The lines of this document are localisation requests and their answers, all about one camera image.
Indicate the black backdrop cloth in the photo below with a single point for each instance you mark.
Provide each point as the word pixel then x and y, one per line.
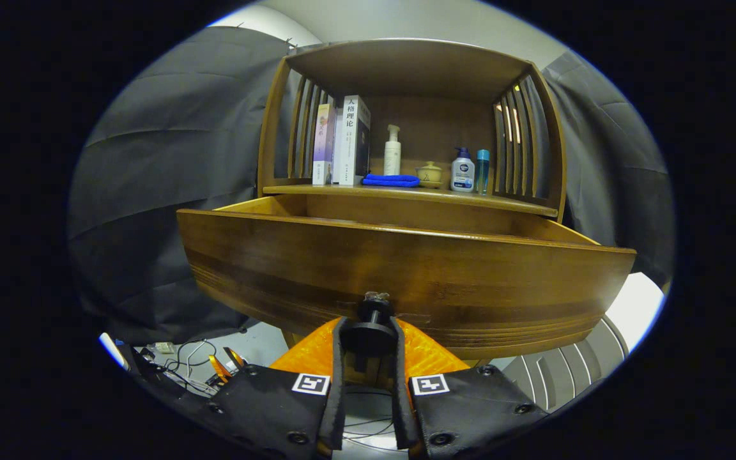
pixel 170 191

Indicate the white thick book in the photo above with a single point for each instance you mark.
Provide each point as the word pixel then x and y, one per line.
pixel 349 140

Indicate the wooden drawer with black knob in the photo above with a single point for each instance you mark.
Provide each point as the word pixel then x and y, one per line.
pixel 342 268

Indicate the wooden countertop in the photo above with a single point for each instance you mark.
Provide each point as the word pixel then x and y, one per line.
pixel 406 193

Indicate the wooden cabinet with slatted hutch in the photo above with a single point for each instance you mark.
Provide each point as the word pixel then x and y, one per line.
pixel 406 70

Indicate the purple book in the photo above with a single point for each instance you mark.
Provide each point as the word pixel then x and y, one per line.
pixel 323 144

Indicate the white lotion bottle blue cap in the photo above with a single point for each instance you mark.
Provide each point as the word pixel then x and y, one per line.
pixel 462 176

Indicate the teal slim bottle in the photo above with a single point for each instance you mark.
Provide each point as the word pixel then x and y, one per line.
pixel 482 172

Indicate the white pump bottle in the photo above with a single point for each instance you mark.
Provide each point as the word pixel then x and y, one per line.
pixel 392 156

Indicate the orange and black tool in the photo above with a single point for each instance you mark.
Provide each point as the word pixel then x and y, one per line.
pixel 218 367

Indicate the beige lidded teacup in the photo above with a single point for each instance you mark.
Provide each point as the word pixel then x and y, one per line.
pixel 430 174

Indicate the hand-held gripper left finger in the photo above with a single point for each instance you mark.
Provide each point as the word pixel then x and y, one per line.
pixel 278 409

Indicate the blue folded cloth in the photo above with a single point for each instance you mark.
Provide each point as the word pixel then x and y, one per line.
pixel 390 181

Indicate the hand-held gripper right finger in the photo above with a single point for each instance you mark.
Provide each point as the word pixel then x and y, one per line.
pixel 470 409

